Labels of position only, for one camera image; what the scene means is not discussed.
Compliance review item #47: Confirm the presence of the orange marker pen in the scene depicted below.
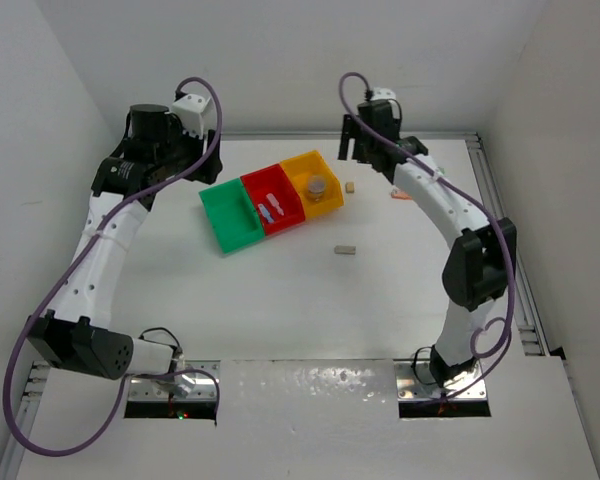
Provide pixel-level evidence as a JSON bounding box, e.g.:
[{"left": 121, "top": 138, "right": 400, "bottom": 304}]
[{"left": 390, "top": 189, "right": 412, "bottom": 201}]

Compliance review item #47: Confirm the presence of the pink marker pen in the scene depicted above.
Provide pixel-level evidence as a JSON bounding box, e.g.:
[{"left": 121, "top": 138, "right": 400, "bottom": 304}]
[{"left": 266, "top": 193, "right": 285, "bottom": 216}]

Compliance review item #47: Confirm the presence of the blue marker pen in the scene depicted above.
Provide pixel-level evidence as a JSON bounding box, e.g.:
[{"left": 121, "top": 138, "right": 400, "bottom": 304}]
[{"left": 258, "top": 204, "right": 274, "bottom": 224}]

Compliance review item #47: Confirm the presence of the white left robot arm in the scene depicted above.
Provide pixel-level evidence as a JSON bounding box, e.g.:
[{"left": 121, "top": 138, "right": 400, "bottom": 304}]
[{"left": 27, "top": 94, "right": 222, "bottom": 380}]

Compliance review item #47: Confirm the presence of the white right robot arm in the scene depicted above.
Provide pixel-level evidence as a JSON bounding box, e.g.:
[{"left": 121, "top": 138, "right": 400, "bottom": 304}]
[{"left": 338, "top": 98, "right": 517, "bottom": 386}]

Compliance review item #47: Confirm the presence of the yellow plastic bin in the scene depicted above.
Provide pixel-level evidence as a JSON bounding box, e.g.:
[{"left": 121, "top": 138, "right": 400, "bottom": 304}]
[{"left": 280, "top": 150, "right": 344, "bottom": 220}]

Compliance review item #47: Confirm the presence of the green plastic bin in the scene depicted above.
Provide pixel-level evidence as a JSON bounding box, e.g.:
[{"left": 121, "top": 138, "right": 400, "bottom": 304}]
[{"left": 199, "top": 178, "right": 265, "bottom": 254}]

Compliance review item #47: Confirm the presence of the red plastic bin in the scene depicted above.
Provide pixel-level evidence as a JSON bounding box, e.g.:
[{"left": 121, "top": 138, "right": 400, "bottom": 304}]
[{"left": 240, "top": 164, "right": 306, "bottom": 236}]

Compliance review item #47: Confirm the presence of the grey rectangular eraser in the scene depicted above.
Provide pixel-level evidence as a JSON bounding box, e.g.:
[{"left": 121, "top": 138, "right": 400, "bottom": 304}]
[{"left": 334, "top": 245, "right": 356, "bottom": 255}]

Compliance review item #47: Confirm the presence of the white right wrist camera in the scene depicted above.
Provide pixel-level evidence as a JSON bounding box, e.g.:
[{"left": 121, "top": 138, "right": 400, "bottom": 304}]
[{"left": 371, "top": 87, "right": 397, "bottom": 102}]

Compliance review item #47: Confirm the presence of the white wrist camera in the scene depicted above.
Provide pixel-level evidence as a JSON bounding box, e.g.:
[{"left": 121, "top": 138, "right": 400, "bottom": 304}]
[
  {"left": 371, "top": 87, "right": 397, "bottom": 102},
  {"left": 171, "top": 94, "right": 213, "bottom": 138}
]

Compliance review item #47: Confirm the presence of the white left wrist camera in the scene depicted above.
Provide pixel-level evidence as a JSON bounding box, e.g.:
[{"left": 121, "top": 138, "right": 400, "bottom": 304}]
[{"left": 171, "top": 94, "right": 213, "bottom": 138}]

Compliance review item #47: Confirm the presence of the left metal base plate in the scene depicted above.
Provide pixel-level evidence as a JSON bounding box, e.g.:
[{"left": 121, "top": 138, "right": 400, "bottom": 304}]
[{"left": 128, "top": 360, "right": 220, "bottom": 402}]

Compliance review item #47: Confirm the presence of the metal base plate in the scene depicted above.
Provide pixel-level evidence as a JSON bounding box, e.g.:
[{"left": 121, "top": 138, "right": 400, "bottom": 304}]
[
  {"left": 393, "top": 358, "right": 488, "bottom": 403},
  {"left": 128, "top": 360, "right": 220, "bottom": 402}
]

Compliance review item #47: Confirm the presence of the aluminium frame rail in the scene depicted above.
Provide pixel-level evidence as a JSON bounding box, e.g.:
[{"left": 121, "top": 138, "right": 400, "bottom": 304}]
[{"left": 465, "top": 134, "right": 549, "bottom": 357}]

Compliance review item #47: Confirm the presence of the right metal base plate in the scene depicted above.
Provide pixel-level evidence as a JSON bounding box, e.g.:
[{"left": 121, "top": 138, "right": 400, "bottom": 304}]
[{"left": 393, "top": 358, "right": 488, "bottom": 403}]

